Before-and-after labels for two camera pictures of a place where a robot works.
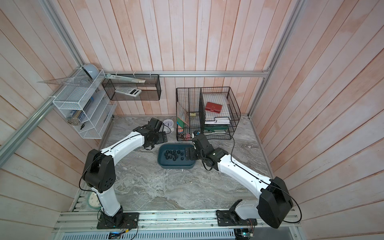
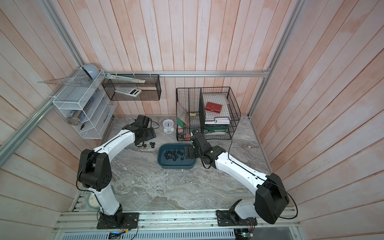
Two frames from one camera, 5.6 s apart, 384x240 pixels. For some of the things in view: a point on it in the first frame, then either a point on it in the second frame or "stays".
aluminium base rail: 85,221 stays
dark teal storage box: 172,156 stays
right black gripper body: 194,153 stays
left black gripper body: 158,138 → 148,134
